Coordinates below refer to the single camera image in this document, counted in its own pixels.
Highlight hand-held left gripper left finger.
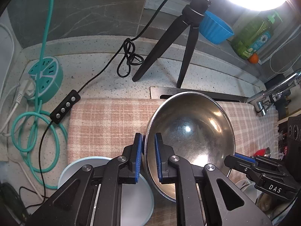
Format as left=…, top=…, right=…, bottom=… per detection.
left=27, top=132, right=144, bottom=226

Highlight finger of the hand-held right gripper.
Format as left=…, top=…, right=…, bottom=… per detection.
left=224, top=153, right=259, bottom=177

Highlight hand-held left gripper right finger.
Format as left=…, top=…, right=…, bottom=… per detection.
left=154, top=132, right=273, bottom=226

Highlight stainless steel bowl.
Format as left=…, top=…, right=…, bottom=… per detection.
left=144, top=91, right=236, bottom=202

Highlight beige knobby root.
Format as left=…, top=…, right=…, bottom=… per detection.
left=256, top=192, right=274, bottom=213

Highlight red container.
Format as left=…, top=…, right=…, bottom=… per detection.
left=253, top=147, right=271, bottom=158

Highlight small white bowl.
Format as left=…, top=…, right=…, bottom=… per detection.
left=58, top=157, right=155, bottom=226

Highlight checked cloth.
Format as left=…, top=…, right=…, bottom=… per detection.
left=67, top=98, right=279, bottom=226

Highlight black appliance with dials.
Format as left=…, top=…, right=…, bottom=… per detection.
left=277, top=116, right=301, bottom=151

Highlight chrome faucet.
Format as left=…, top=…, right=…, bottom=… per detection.
left=245, top=70, right=301, bottom=117

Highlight black tripod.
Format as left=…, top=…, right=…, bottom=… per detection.
left=132, top=0, right=206, bottom=88

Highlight green dish soap bottle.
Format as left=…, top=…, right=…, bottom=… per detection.
left=231, top=11, right=283, bottom=60

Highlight white plug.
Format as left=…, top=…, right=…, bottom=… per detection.
left=16, top=79, right=37, bottom=99

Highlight blue ribbed cup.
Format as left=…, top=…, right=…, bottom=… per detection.
left=199, top=11, right=235, bottom=45

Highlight black cable with inline controller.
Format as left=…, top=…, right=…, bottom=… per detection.
left=19, top=0, right=189, bottom=215

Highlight white cable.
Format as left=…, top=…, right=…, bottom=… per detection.
left=0, top=24, right=45, bottom=200

